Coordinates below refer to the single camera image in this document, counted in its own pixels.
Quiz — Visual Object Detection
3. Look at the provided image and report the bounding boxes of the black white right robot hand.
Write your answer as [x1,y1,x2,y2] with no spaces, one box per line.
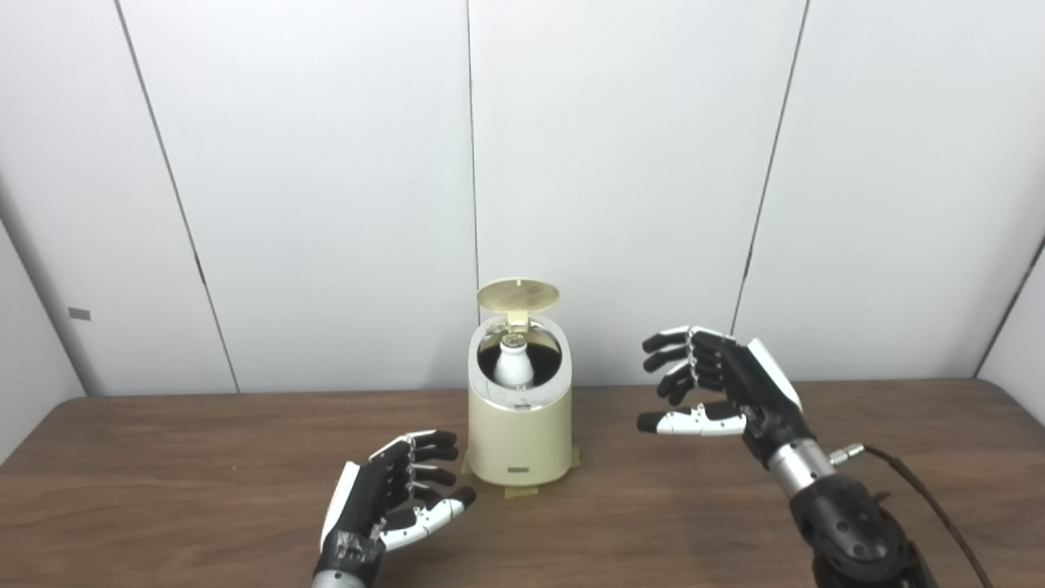
[637,326,817,468]

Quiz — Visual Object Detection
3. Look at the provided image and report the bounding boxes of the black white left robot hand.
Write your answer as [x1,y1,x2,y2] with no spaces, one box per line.
[314,430,478,582]

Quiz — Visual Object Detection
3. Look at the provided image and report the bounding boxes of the small white plastic bottle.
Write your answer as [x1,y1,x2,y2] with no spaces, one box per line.
[493,333,536,387]

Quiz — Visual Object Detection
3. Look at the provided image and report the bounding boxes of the cream round bin lid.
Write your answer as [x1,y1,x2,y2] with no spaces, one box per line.
[477,278,561,332]

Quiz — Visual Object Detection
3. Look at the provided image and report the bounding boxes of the cream-colored round bin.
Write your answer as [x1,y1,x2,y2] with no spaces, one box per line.
[467,314,573,488]

